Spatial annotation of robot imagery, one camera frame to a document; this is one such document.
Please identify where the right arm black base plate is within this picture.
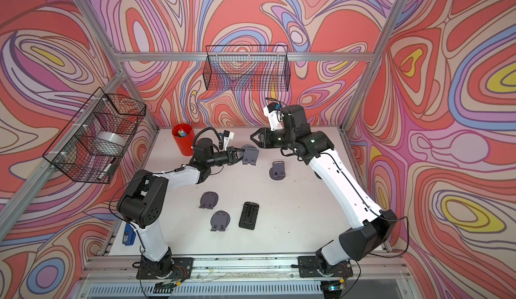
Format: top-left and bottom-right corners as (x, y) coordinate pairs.
(292, 255), (353, 280)

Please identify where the grey phone stand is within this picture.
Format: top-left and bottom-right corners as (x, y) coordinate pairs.
(199, 191), (219, 210)
(210, 210), (231, 232)
(269, 161), (286, 181)
(241, 144), (259, 166)

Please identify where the black wire basket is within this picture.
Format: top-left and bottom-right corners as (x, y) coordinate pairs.
(202, 44), (291, 92)
(42, 88), (146, 184)

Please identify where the left black wire basket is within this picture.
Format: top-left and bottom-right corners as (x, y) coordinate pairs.
(42, 88), (146, 184)

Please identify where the blue stapler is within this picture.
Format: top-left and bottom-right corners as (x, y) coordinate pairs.
(122, 223), (137, 246)

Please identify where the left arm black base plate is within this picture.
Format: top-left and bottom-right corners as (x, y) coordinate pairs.
(137, 256), (194, 281)

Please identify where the white marker in basket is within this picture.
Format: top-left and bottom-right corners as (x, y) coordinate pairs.
(98, 163), (115, 182)

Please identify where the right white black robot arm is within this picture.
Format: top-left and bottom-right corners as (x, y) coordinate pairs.
(250, 99), (399, 273)

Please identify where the rear black wire basket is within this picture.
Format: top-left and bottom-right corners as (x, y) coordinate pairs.
(202, 44), (291, 92)

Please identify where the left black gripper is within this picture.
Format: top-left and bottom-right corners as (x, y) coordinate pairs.
(204, 149), (249, 170)

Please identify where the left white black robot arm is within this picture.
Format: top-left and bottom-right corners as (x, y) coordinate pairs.
(116, 127), (241, 279)

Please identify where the black rectangular phone stand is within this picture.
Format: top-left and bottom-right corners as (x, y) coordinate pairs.
(239, 202), (259, 230)

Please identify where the red cylindrical pen cup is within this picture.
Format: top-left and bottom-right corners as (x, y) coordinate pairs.
(172, 124), (196, 156)

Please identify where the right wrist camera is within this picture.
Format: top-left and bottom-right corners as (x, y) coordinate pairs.
(263, 102), (283, 131)

